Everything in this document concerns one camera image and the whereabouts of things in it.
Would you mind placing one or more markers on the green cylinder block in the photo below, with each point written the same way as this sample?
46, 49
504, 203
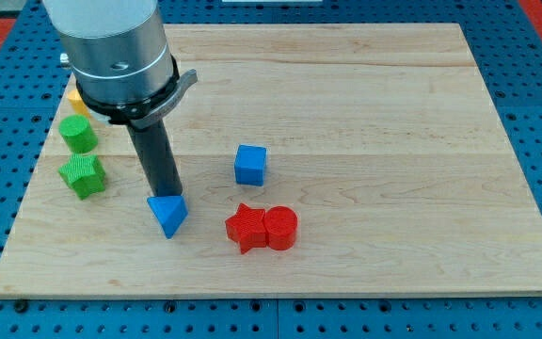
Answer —
78, 134

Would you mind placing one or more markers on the yellow block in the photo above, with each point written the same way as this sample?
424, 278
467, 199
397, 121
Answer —
77, 104

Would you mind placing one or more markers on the blue cube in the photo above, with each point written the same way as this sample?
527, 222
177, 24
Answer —
250, 165

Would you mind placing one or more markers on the wooden board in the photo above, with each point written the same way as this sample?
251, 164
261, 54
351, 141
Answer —
381, 137

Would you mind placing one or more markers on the blue triangular prism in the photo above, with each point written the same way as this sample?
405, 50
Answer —
170, 212

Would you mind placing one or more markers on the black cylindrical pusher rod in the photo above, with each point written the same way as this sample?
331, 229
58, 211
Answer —
156, 158

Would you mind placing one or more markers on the green star block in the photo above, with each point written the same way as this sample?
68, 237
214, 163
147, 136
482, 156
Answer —
83, 174

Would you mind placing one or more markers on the red star block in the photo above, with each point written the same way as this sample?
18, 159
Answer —
246, 228

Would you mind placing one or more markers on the black and grey flange clamp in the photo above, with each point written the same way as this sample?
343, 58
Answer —
146, 112

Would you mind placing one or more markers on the red cylinder block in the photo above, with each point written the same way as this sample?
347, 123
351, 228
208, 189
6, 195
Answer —
281, 224

